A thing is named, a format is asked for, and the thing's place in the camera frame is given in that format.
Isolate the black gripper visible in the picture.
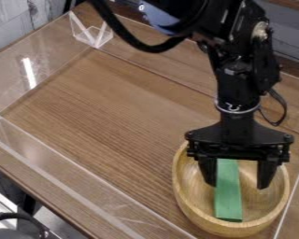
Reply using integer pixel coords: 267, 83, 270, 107
183, 110, 295, 190

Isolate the green rectangular block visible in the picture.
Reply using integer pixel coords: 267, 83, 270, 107
215, 159, 243, 222

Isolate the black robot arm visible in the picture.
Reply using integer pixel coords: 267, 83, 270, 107
140, 0, 294, 189

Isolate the brown wooden bowl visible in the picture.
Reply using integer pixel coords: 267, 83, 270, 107
172, 144, 290, 239

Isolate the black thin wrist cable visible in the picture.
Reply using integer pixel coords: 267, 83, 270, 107
257, 88, 290, 127

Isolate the clear acrylic tray wall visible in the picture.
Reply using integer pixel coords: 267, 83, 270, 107
0, 10, 299, 239

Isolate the clear acrylic corner bracket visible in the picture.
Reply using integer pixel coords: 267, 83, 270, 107
68, 11, 114, 49

